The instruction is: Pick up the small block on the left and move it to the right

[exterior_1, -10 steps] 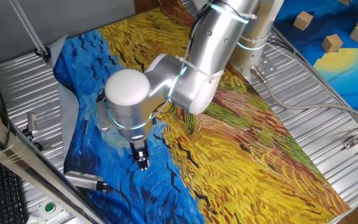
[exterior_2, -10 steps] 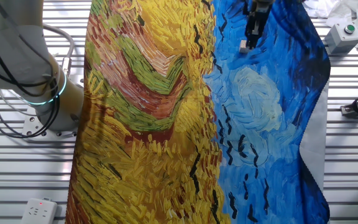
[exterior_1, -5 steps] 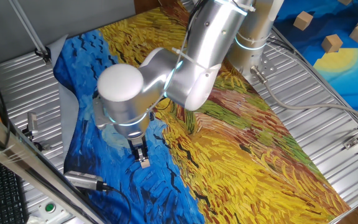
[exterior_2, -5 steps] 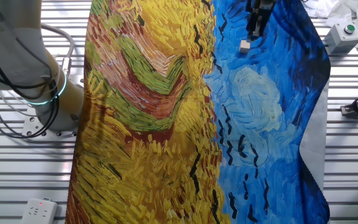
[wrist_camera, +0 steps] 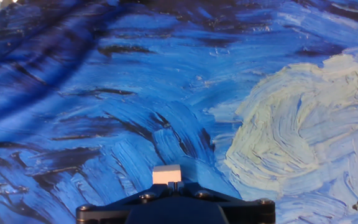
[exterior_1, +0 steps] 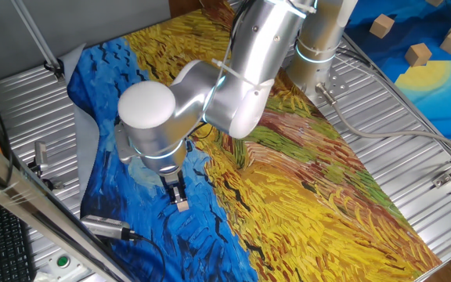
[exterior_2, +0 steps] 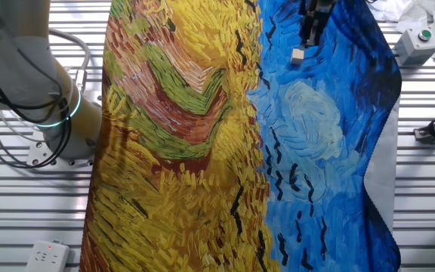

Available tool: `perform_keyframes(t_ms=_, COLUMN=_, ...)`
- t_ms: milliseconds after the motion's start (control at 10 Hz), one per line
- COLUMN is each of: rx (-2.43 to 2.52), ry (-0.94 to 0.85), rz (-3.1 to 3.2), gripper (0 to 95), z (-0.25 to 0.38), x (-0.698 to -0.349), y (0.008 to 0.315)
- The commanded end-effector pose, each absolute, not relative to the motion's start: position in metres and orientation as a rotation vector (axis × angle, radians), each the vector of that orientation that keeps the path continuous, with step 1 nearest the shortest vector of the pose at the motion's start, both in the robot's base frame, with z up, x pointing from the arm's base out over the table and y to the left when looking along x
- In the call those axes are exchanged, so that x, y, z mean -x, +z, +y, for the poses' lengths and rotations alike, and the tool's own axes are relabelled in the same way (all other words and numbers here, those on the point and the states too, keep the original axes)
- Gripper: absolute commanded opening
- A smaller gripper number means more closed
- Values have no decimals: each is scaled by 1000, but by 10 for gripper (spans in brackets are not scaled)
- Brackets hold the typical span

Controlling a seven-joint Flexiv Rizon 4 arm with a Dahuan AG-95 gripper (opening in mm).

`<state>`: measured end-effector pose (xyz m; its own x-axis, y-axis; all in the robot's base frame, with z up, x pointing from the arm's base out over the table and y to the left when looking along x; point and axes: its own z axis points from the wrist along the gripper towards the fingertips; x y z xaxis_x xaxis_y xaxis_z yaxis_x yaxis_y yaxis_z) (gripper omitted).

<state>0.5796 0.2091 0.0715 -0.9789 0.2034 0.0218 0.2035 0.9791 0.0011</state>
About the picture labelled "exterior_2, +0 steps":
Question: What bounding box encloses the white power strip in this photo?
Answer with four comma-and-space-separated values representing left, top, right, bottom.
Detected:
24, 240, 71, 272

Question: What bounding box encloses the painted wheatfield cloth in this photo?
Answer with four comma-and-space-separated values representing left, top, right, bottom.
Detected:
79, 0, 403, 272

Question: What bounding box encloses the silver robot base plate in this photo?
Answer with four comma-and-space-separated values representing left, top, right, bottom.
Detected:
26, 128, 96, 170

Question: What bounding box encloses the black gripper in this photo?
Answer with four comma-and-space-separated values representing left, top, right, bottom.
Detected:
298, 0, 338, 48

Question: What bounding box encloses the grey box with green button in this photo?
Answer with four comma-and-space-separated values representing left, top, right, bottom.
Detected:
392, 28, 435, 67

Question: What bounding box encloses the thick grey cable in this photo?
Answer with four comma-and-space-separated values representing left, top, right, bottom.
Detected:
47, 28, 92, 94

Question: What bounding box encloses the small wooden block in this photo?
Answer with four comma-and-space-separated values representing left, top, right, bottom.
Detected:
290, 48, 305, 66

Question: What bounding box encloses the black cable bundle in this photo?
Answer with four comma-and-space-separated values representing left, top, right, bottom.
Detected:
0, 45, 73, 169

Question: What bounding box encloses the crumpled white plastic sheet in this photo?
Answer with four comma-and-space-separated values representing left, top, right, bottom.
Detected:
367, 0, 435, 63

